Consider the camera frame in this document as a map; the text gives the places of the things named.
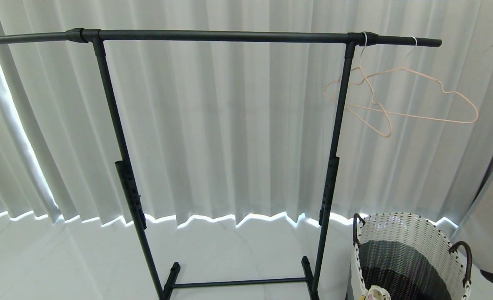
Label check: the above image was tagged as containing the black clothes rack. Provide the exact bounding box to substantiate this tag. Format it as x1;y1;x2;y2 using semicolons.
0;28;443;300

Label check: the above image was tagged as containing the cream printed garment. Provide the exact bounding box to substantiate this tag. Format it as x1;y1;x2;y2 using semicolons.
361;285;393;300

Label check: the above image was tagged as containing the pink clothes hanger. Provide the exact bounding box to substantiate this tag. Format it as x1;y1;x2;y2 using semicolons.
343;37;479;125
324;42;393;138

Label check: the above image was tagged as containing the white laundry basket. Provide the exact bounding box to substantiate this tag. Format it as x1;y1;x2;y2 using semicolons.
350;212;473;300

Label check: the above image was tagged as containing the white curtain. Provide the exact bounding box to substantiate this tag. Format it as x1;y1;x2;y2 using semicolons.
0;0;493;229

